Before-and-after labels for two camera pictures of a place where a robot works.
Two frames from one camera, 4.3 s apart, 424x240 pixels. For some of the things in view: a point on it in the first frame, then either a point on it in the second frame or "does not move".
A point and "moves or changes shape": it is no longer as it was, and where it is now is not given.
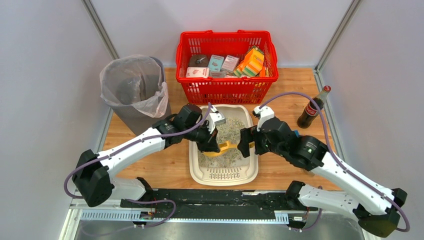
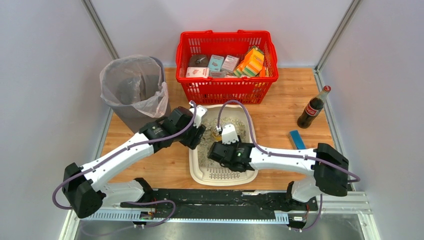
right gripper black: (252, 142) to (218, 152)
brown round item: (198, 60) does not move
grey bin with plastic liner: (136, 80) does not move
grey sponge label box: (217, 74) does not move
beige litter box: (221, 177) moves or changes shape
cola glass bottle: (310, 113) does not move
